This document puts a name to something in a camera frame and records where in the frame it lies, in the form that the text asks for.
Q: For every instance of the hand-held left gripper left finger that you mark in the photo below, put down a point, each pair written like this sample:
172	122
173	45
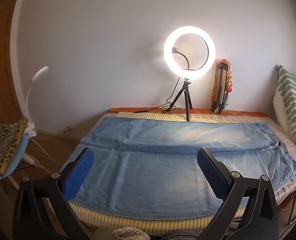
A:
80	170

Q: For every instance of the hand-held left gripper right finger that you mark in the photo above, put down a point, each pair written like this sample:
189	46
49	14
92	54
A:
213	172

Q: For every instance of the blue denim pants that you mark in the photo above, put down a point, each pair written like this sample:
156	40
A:
150	170

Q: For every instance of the metal door stopper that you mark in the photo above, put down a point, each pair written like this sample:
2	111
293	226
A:
67	128

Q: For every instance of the green patterned white pillow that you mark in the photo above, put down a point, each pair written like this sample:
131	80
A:
290	100

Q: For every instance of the blue chair with wooden legs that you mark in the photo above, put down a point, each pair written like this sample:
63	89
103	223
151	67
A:
15	155

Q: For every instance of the small black tripod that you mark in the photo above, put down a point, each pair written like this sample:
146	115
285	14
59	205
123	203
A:
188	100

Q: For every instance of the beige knit cloth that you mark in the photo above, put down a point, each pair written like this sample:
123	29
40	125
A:
130	232

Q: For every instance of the leopard print cushion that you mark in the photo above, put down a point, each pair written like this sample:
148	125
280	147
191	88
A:
2	150

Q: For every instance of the folded silver tripod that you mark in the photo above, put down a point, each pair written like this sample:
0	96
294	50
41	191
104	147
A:
221	87

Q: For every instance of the white clip lamp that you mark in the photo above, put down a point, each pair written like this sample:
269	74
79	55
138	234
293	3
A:
39	72

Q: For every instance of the black gooseneck phone holder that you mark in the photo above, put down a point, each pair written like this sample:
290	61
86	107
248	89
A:
185	56

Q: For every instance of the wooden door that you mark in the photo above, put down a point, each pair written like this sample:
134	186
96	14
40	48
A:
0	67

